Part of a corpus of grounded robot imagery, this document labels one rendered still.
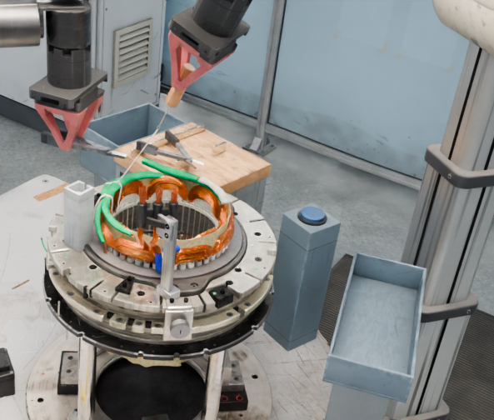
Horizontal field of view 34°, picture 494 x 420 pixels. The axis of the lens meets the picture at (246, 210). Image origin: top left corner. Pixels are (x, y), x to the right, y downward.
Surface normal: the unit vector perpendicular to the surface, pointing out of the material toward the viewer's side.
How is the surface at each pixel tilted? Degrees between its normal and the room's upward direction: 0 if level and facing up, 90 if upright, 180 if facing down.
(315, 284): 90
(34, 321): 0
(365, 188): 0
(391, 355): 0
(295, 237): 90
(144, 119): 90
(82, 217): 90
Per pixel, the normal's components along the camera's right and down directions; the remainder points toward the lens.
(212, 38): 0.44, -0.66
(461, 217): 0.37, 0.53
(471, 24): -0.90, 0.40
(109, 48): 0.85, 0.36
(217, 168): 0.12, -0.84
